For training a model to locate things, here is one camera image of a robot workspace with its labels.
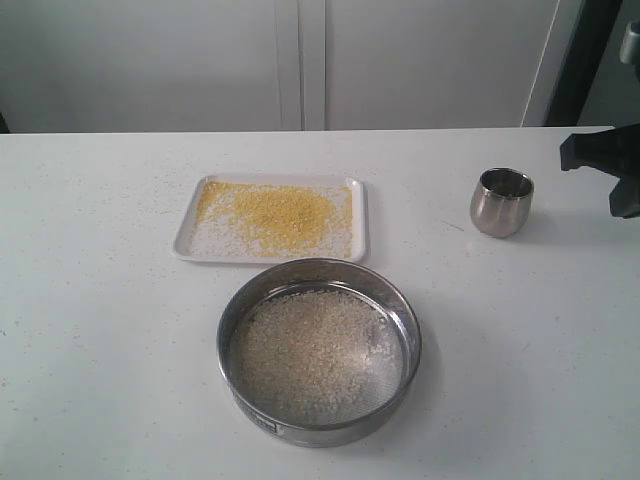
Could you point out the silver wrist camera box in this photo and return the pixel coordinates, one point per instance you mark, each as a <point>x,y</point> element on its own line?
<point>630,47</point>

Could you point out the white rectangular plastic tray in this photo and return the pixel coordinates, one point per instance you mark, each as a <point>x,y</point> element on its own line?
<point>359,216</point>

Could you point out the white cabinet with doors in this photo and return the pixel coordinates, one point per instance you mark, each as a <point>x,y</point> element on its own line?
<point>142,66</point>

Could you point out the stainless steel cup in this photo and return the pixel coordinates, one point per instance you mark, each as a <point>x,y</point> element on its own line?
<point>501,202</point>

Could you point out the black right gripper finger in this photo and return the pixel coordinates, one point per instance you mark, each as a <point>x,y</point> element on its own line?
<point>611,151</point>
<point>624,199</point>

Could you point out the sieved yellow fine grains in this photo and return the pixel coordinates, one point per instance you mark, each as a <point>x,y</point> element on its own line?
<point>267,221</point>

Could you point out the yellowish grain powder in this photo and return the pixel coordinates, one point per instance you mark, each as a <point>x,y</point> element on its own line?
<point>308,357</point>

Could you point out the round stainless steel sieve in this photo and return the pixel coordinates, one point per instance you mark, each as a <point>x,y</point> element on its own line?
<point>391,380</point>

